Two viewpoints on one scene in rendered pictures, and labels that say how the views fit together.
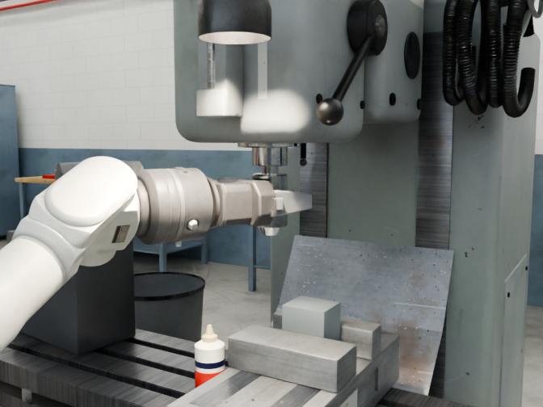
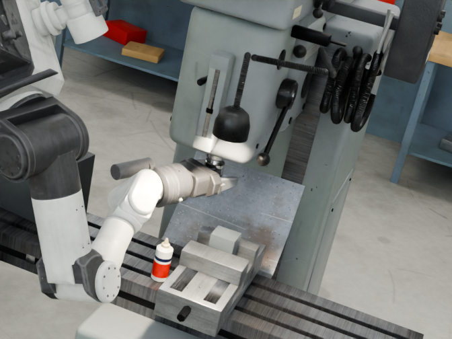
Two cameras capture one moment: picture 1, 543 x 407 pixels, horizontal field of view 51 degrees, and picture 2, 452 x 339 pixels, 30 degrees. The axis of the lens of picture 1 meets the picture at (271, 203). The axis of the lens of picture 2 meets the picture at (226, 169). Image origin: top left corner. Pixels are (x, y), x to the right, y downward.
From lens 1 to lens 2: 1.25 m
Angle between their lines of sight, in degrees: 23
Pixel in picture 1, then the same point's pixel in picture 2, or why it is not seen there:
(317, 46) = (262, 121)
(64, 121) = not seen: outside the picture
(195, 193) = (184, 185)
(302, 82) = (251, 140)
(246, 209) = (205, 189)
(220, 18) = (229, 136)
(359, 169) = not seen: hidden behind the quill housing
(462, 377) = (292, 260)
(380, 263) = (255, 184)
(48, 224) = (131, 214)
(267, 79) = not seen: hidden behind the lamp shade
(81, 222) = (145, 213)
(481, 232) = (323, 179)
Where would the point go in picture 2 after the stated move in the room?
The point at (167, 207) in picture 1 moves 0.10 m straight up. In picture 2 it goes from (172, 194) to (180, 151)
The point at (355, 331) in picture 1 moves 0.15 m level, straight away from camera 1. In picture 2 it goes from (247, 249) to (243, 219)
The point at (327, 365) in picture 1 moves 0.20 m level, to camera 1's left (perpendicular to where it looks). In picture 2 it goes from (236, 272) to (148, 267)
